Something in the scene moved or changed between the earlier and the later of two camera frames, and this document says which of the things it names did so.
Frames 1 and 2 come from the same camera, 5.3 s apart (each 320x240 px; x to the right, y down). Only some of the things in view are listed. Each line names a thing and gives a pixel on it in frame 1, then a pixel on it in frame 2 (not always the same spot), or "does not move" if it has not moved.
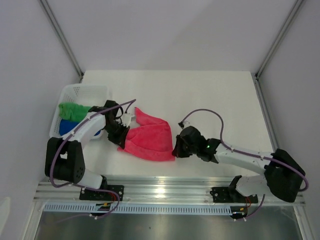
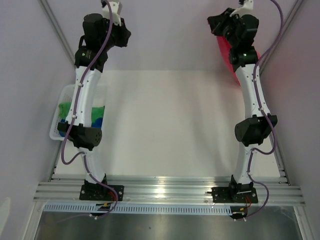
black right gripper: (177, 151) -> (216, 22)
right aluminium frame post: (293, 13) does not move
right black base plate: (229, 195) does not move
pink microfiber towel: (151, 139) -> (224, 45)
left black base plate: (95, 195) does not move
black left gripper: (119, 140) -> (124, 34)
